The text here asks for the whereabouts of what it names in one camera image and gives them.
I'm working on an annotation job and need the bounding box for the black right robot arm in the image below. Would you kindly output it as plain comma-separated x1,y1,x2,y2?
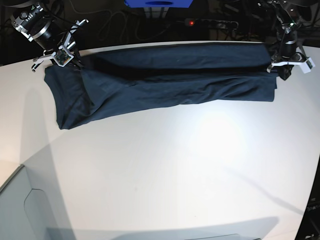
6,0,89,72

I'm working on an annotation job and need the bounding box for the blue box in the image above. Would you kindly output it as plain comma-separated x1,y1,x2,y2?
124,0,193,8

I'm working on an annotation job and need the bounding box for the dark blue T-shirt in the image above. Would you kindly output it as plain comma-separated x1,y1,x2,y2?
44,43,278,130

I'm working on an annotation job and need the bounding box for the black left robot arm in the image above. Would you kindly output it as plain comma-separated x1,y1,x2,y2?
257,0,320,81

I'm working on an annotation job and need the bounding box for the black power strip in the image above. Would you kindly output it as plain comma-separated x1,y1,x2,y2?
184,18,239,30

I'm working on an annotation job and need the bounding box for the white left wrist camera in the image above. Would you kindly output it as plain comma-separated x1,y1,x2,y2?
299,57,315,74

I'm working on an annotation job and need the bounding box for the grey coiled cable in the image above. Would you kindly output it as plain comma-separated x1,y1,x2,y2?
96,7,173,42

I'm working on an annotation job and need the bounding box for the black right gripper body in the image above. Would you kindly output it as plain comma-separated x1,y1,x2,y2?
31,19,89,72

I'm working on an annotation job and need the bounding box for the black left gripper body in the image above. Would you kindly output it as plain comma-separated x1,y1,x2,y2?
266,33,308,81

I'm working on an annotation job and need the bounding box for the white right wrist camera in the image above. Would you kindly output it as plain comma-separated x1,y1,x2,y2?
53,47,74,67

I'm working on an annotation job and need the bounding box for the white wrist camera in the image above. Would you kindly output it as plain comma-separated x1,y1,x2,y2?
53,47,74,67
299,57,315,74

